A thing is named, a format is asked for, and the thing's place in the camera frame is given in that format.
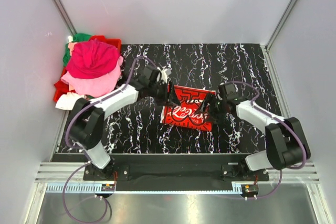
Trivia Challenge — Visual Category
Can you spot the red t-shirt in bin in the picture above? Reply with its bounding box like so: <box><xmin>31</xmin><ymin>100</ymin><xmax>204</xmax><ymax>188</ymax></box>
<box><xmin>53</xmin><ymin>80</ymin><xmax>69</xmax><ymax>103</ymax></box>

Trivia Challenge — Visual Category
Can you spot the left aluminium frame post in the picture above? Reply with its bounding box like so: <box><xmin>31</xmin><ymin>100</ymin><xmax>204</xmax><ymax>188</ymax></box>
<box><xmin>52</xmin><ymin>0</ymin><xmax>77</xmax><ymax>35</ymax></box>

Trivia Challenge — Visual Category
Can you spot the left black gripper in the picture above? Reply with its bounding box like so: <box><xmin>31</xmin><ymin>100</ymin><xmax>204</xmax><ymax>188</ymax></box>
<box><xmin>148</xmin><ymin>81</ymin><xmax>180</xmax><ymax>107</ymax></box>

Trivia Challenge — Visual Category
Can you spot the white t-shirt in bin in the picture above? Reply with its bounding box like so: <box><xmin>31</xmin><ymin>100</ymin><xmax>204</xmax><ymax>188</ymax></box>
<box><xmin>55</xmin><ymin>92</ymin><xmax>85</xmax><ymax>111</ymax></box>

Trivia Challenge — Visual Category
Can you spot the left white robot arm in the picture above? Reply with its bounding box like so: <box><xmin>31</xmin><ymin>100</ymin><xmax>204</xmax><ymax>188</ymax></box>
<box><xmin>66</xmin><ymin>66</ymin><xmax>181</xmax><ymax>180</ymax></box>

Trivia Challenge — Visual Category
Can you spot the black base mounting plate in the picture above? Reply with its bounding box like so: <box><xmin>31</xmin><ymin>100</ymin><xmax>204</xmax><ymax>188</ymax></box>
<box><xmin>83</xmin><ymin>154</ymin><xmax>269</xmax><ymax>188</ymax></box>

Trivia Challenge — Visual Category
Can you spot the green t-shirt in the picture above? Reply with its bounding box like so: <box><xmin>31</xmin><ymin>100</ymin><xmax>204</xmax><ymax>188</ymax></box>
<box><xmin>62</xmin><ymin>33</ymin><xmax>92</xmax><ymax>67</ymax></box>

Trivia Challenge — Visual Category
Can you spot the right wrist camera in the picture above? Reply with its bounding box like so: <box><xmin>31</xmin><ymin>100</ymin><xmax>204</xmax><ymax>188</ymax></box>
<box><xmin>218</xmin><ymin>83</ymin><xmax>239</xmax><ymax>101</ymax></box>

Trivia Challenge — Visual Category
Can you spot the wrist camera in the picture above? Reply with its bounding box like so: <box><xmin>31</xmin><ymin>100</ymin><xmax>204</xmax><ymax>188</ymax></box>
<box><xmin>157</xmin><ymin>68</ymin><xmax>171</xmax><ymax>83</ymax></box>
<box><xmin>218</xmin><ymin>83</ymin><xmax>239</xmax><ymax>101</ymax></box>

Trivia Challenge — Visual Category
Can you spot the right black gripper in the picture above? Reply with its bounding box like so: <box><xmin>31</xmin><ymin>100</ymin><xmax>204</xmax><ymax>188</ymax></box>
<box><xmin>194</xmin><ymin>92</ymin><xmax>227</xmax><ymax>124</ymax></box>

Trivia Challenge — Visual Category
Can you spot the white slotted cable duct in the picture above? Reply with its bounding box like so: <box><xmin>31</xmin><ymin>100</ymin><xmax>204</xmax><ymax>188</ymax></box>
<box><xmin>46</xmin><ymin>182</ymin><xmax>242</xmax><ymax>195</ymax></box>

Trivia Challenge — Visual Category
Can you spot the magenta t-shirt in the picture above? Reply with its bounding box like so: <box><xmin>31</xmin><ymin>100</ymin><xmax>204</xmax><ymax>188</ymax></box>
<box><xmin>66</xmin><ymin>39</ymin><xmax>120</xmax><ymax>79</ymax></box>

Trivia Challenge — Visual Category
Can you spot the right aluminium frame post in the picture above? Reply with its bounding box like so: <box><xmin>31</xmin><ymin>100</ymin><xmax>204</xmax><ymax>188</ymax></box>
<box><xmin>265</xmin><ymin>0</ymin><xmax>299</xmax><ymax>51</ymax></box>

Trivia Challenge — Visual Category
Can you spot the white coca-cola t-shirt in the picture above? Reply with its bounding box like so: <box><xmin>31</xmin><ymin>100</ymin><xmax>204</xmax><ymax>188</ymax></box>
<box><xmin>160</xmin><ymin>86</ymin><xmax>215</xmax><ymax>132</ymax></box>

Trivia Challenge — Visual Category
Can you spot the light pink t-shirt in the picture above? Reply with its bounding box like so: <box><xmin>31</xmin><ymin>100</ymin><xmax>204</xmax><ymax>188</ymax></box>
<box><xmin>60</xmin><ymin>56</ymin><xmax>123</xmax><ymax>98</ymax></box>

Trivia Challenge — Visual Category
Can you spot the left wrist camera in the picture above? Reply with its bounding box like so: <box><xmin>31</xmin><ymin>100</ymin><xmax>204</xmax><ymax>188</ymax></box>
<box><xmin>157</xmin><ymin>68</ymin><xmax>171</xmax><ymax>83</ymax></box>

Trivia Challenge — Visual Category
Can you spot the aluminium frame post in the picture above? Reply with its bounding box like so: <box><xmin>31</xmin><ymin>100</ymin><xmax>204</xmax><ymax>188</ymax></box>
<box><xmin>265</xmin><ymin>0</ymin><xmax>299</xmax><ymax>51</ymax></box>
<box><xmin>52</xmin><ymin>0</ymin><xmax>77</xmax><ymax>35</ymax></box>

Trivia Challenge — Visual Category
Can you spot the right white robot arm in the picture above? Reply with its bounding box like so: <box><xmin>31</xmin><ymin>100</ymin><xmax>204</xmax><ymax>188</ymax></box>
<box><xmin>195</xmin><ymin>81</ymin><xmax>311</xmax><ymax>180</ymax></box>

